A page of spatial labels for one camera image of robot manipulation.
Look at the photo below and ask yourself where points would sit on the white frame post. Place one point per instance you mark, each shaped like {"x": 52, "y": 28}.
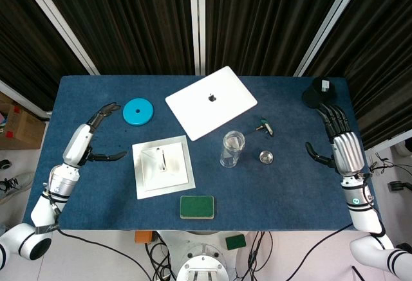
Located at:
{"x": 197, "y": 20}
{"x": 58, "y": 27}
{"x": 328, "y": 27}

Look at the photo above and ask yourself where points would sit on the white closed laptop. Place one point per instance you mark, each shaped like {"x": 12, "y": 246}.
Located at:
{"x": 209, "y": 107}

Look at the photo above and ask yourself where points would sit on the white robot torso base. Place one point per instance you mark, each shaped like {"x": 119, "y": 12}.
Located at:
{"x": 201, "y": 255}

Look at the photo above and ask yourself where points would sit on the grey sneaker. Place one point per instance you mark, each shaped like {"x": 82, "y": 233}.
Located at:
{"x": 17, "y": 183}

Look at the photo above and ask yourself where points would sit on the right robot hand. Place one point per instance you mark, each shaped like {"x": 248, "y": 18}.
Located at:
{"x": 349, "y": 152}

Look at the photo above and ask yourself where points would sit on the blue tablecloth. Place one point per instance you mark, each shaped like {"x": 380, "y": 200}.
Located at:
{"x": 273, "y": 197}

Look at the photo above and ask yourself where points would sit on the dark pleated curtain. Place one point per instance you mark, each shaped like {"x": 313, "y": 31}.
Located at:
{"x": 19, "y": 43}
{"x": 257, "y": 20}
{"x": 380, "y": 52}
{"x": 128, "y": 20}

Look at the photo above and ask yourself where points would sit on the blue round disc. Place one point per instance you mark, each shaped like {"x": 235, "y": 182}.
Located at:
{"x": 141, "y": 117}

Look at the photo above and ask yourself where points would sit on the green yellow sponge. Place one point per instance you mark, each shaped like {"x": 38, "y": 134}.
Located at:
{"x": 197, "y": 207}

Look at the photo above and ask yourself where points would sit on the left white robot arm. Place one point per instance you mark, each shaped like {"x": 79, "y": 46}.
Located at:
{"x": 59, "y": 181}

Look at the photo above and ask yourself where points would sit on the brown cardboard box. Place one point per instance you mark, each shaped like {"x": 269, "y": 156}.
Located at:
{"x": 22, "y": 126}

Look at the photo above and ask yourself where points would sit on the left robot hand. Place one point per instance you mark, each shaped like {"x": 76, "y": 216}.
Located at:
{"x": 77, "y": 142}

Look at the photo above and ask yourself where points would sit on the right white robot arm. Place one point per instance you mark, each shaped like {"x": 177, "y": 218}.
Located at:
{"x": 363, "y": 210}

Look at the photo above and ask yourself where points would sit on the orange block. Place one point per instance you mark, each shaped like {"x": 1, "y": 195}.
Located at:
{"x": 144, "y": 237}

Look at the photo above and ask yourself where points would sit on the grey square metal plate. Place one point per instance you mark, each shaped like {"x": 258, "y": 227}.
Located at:
{"x": 141, "y": 192}

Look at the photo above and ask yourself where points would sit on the clear glass bottle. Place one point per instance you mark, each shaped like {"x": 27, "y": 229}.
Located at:
{"x": 229, "y": 159}

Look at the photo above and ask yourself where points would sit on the black round object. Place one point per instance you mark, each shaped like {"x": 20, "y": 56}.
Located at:
{"x": 313, "y": 96}

